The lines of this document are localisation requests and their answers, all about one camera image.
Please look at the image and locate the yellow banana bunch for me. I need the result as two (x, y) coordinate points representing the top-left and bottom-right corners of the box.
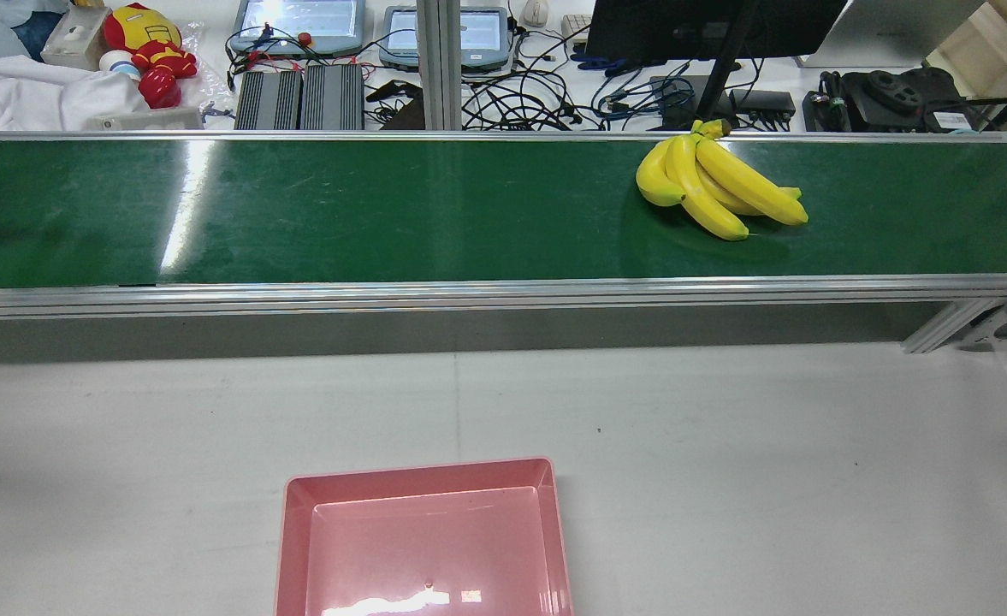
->
(636, 119), (810, 242)

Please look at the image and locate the pink plastic basket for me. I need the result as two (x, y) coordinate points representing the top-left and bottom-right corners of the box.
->
(275, 457), (575, 616)

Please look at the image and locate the green conveyor belt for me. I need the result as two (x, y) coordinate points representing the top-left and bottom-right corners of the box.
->
(0, 131), (1007, 323)

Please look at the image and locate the grey teach pendant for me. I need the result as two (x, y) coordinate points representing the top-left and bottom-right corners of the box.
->
(380, 5), (514, 73)
(228, 0), (368, 59)

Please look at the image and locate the black ribbed power box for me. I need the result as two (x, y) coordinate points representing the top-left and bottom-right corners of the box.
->
(234, 70), (304, 132)
(299, 64), (366, 132)

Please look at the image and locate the black Huawei monitor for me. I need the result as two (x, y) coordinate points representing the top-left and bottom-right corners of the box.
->
(583, 0), (849, 131)

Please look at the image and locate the black docking hub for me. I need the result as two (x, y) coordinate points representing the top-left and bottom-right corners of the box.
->
(729, 87), (797, 121)

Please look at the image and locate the long white box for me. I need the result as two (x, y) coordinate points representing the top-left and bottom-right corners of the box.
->
(87, 106), (205, 132)

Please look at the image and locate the black flanged machine part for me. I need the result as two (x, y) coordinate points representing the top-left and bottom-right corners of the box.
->
(802, 68), (985, 133)

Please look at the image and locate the red yellow plush toy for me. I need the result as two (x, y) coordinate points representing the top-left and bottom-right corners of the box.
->
(103, 3), (199, 110)

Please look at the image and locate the aluminium conveyor leg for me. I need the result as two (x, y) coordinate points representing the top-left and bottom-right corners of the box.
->
(900, 297), (1005, 355)

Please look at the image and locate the silver Huawei laptop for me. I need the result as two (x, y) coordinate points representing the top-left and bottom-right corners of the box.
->
(797, 0), (985, 70)

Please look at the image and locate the white box with knob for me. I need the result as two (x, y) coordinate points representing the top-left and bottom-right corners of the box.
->
(40, 6), (113, 72)

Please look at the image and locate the white cloth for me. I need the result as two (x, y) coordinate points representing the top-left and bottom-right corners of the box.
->
(0, 55), (151, 133)

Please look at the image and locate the light wooden box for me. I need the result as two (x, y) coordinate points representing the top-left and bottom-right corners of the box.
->
(925, 0), (1007, 100)

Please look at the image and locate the blue cloth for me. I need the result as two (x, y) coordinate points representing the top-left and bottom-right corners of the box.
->
(0, 0), (69, 62)

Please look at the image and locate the black cable tangle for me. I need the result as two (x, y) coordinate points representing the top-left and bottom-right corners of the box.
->
(460, 26), (696, 132)

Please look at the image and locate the aluminium profile post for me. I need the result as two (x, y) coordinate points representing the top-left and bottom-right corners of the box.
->
(415, 0), (464, 132)

